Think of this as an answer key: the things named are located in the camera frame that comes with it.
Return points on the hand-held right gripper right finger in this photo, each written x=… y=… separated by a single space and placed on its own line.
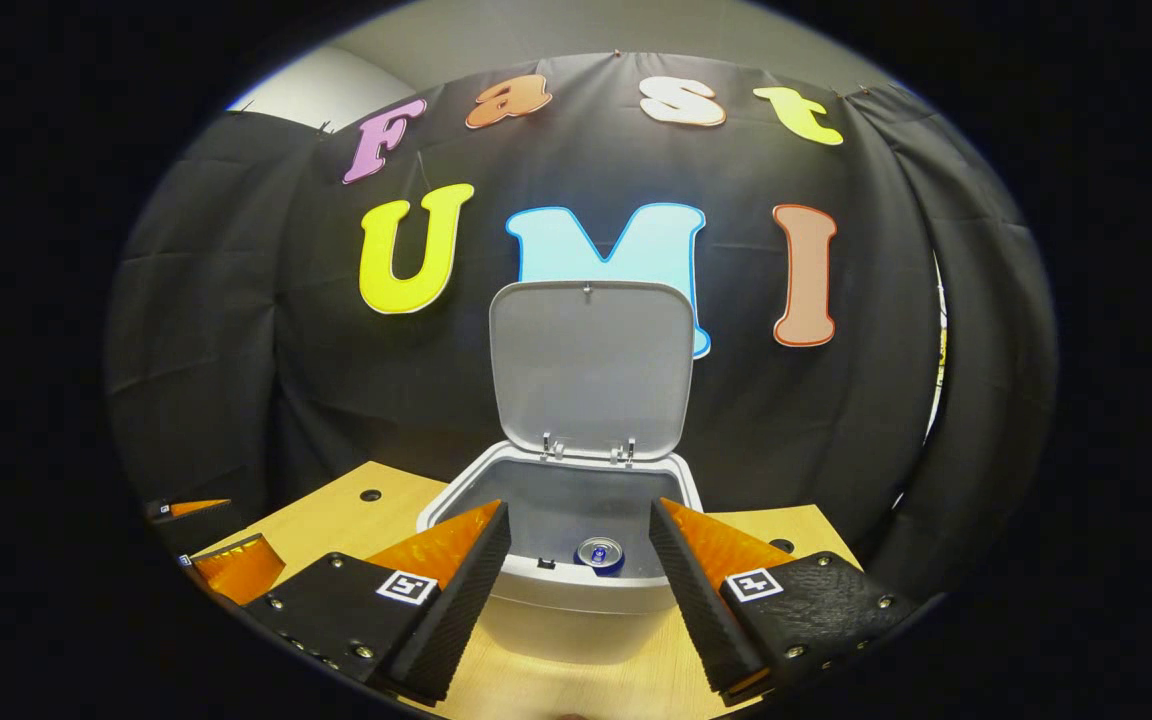
x=696 y=610

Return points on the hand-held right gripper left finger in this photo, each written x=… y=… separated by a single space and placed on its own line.
x=461 y=610

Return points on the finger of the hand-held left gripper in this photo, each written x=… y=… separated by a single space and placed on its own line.
x=236 y=570
x=201 y=525

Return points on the blue pop can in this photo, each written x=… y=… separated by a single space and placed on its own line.
x=600 y=554

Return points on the white desktop garbage bin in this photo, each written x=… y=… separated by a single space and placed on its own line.
x=591 y=370

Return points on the wooden desktop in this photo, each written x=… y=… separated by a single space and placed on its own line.
x=536 y=690

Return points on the black backdrop cloth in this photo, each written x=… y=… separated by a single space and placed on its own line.
x=286 y=380

